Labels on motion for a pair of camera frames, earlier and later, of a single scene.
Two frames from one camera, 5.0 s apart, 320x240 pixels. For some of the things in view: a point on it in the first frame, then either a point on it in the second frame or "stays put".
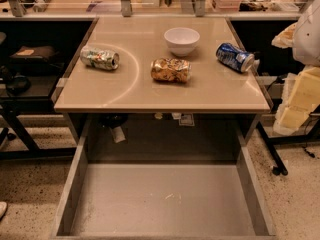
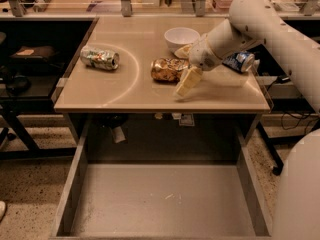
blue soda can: [237, 59] stays put
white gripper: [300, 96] -> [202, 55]
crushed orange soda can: [170, 70] stays put
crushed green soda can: [99, 58] stays put
